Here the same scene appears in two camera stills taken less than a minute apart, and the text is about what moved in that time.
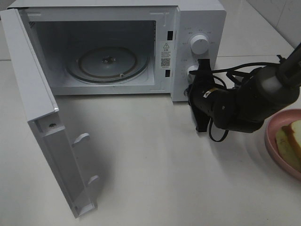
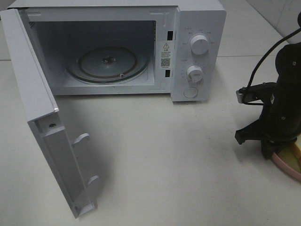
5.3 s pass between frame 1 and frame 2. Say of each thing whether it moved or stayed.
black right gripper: moved
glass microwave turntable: stayed
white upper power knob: stayed
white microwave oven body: stayed
